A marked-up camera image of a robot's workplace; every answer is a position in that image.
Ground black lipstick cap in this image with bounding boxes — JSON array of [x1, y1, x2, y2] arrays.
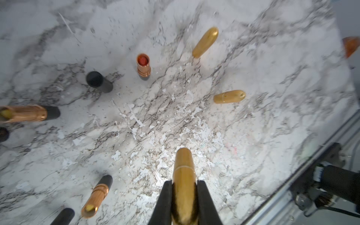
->
[[0, 127, 9, 143], [86, 71, 113, 93], [50, 208, 75, 225]]

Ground gold lipstick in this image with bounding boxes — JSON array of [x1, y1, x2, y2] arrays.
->
[[213, 90, 246, 104], [171, 148, 199, 225], [192, 27, 219, 58]]

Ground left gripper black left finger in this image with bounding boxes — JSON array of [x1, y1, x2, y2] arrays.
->
[[148, 181, 173, 225]]

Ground black lipstick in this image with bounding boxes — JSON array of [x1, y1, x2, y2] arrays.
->
[[136, 53, 151, 81], [1, 105, 61, 123], [81, 175, 113, 218]]

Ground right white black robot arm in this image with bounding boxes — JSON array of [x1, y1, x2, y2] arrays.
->
[[290, 142, 360, 218]]

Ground aluminium front rail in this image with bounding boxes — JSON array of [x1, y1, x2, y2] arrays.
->
[[243, 110, 360, 225]]

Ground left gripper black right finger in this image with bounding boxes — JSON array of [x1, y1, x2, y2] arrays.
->
[[197, 180, 223, 225]]

